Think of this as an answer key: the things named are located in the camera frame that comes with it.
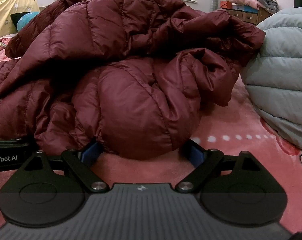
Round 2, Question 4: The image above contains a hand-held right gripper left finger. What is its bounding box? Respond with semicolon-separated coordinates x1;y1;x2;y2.
19;140;110;193

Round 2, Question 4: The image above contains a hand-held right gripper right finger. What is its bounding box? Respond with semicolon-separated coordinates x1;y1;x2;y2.
175;139;275;193

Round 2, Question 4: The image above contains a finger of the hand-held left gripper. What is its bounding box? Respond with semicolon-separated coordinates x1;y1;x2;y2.
0;138;30;148

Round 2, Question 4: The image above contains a maroon down jacket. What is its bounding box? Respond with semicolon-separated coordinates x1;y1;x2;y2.
0;0;266;160

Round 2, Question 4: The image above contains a pale grey down jacket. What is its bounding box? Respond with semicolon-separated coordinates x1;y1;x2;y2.
241;7;302;151

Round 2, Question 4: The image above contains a rolled rabbit print quilt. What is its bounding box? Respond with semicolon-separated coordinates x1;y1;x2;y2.
17;12;40;32

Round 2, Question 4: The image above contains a black pillow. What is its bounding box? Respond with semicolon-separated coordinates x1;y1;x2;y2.
10;12;29;30

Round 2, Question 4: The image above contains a yellow printed cloth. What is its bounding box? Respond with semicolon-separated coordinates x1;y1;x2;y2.
0;0;40;46

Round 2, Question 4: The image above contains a wooden dresser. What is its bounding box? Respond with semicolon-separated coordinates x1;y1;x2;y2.
226;6;273;26

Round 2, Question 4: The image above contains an orange box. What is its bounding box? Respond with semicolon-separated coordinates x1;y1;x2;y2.
220;0;238;9

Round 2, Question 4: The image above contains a blue box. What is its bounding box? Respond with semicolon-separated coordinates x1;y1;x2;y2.
237;4;258;13

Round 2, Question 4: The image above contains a folded pink blanket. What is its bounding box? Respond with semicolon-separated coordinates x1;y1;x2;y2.
228;0;266;10

